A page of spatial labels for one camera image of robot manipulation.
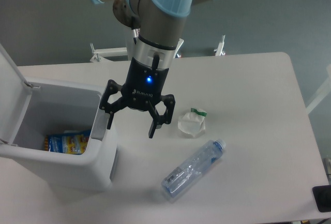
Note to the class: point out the blue yellow snack packet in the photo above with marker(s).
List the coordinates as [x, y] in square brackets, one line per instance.
[69, 142]

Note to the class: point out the black device at edge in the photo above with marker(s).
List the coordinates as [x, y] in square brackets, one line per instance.
[322, 198]

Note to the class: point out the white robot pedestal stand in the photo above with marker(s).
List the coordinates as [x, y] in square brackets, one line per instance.
[131, 35]

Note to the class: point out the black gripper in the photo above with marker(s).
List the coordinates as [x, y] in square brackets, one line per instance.
[144, 89]

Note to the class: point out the clear plastic water bottle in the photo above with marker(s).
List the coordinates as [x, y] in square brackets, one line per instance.
[192, 168]

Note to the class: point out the white plastic trash can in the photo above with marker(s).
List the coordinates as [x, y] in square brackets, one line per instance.
[32, 109]

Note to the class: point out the white frame at right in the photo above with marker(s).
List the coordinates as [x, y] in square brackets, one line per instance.
[320, 93]

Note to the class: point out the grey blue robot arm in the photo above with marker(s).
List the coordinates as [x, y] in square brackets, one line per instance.
[160, 24]

